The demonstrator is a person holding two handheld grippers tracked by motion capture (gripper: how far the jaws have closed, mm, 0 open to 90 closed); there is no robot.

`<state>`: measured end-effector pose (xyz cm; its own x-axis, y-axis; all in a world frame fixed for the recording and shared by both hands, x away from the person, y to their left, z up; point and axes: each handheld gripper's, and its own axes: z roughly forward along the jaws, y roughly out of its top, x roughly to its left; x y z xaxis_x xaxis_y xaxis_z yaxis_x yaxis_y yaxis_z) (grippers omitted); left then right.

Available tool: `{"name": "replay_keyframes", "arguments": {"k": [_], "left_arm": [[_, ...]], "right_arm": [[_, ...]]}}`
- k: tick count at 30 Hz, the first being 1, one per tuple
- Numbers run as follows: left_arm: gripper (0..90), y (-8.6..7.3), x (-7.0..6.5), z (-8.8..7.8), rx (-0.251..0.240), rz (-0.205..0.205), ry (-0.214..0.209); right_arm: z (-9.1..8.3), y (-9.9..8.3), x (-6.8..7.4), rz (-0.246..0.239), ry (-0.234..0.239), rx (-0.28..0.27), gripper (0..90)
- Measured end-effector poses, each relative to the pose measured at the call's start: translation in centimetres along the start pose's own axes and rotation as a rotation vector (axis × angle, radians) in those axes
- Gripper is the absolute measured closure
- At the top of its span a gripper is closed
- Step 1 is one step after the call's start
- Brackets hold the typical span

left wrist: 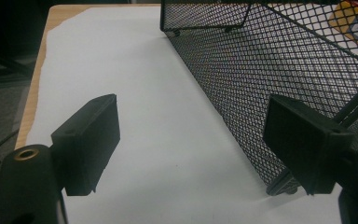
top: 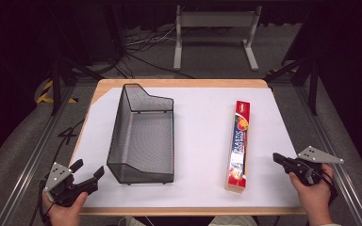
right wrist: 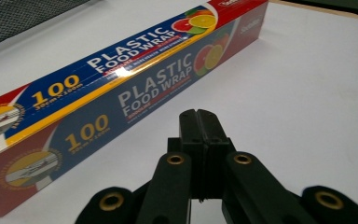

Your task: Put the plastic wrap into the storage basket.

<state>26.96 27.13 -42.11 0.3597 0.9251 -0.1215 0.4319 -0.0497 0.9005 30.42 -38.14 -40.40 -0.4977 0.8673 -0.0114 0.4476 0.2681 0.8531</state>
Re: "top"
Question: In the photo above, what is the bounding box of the white paper sheet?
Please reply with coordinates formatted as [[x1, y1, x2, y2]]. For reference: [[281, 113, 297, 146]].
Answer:
[[70, 87, 302, 209]]

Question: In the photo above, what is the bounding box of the person's left hand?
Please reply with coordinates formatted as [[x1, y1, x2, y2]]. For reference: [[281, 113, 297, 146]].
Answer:
[[41, 191, 90, 226]]

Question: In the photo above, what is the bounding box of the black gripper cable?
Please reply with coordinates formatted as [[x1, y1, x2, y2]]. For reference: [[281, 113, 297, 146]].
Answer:
[[37, 179, 58, 226], [307, 159, 339, 205]]

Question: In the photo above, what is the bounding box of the person's right hand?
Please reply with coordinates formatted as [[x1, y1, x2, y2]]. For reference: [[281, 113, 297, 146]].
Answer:
[[288, 163, 336, 226]]

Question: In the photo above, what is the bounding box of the black metal stand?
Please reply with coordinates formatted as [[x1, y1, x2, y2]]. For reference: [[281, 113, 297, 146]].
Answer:
[[263, 56, 321, 117], [47, 6, 106, 117]]

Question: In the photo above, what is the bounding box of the black floor cable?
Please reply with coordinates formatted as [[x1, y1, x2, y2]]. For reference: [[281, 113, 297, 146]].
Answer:
[[119, 50, 196, 80]]

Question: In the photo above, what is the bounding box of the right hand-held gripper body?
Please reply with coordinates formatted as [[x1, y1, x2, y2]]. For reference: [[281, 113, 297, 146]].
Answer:
[[289, 145, 345, 187]]

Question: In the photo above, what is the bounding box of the yellow black hazard tape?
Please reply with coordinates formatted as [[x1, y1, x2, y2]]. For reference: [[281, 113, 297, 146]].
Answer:
[[36, 79, 79, 105]]

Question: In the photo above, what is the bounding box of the aluminium floor rail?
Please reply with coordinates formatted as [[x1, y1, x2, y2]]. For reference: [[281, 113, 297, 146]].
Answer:
[[294, 86, 362, 226], [0, 84, 77, 226]]

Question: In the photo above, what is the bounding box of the red plastic wrap box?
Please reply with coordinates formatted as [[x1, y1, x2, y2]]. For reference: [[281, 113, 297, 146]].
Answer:
[[224, 100, 252, 194]]

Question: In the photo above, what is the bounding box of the white floor cable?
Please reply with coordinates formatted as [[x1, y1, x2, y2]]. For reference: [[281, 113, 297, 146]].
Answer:
[[124, 25, 177, 47]]

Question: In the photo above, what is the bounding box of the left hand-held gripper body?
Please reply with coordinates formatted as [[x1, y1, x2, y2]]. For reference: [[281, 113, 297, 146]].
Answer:
[[42, 161, 99, 208]]

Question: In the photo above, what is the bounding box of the white metal stand frame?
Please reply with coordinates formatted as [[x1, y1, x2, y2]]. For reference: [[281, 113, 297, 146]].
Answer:
[[173, 5, 263, 72]]

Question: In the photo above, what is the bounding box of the black wire mesh basket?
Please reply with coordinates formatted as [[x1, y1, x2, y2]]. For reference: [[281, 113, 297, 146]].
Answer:
[[106, 83, 175, 186]]

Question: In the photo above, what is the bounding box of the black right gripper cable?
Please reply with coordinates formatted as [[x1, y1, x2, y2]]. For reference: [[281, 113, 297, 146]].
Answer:
[[307, 159, 339, 205]]

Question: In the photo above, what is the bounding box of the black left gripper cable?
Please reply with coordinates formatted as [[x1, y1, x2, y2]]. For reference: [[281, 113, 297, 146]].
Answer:
[[37, 179, 58, 226]]

